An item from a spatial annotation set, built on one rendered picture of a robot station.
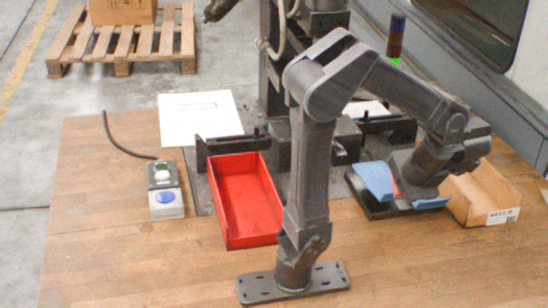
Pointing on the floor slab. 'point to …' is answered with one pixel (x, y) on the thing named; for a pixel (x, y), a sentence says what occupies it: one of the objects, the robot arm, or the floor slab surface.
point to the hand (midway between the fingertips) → (397, 193)
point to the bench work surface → (111, 258)
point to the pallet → (75, 52)
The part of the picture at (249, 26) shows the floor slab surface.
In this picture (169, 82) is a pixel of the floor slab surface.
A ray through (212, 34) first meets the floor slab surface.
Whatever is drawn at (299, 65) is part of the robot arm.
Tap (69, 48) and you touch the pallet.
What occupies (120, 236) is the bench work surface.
